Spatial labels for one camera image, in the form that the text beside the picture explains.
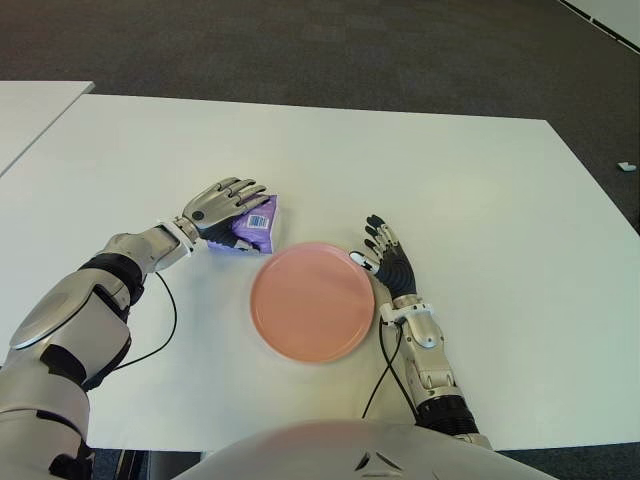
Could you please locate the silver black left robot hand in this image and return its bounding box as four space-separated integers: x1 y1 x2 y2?
182 175 269 250

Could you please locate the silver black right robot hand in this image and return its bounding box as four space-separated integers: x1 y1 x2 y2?
349 214 419 301

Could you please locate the purple tissue paper pack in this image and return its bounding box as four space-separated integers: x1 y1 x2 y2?
205 193 281 256

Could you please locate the pink round plate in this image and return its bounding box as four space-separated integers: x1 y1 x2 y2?
249 242 376 364

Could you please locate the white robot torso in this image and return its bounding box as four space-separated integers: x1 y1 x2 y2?
172 418 551 480

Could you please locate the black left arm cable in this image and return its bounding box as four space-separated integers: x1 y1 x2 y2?
82 269 178 386

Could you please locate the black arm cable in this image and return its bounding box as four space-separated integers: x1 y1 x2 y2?
82 269 178 386
360 319 419 419

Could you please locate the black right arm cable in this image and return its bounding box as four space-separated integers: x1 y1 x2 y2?
360 319 419 419

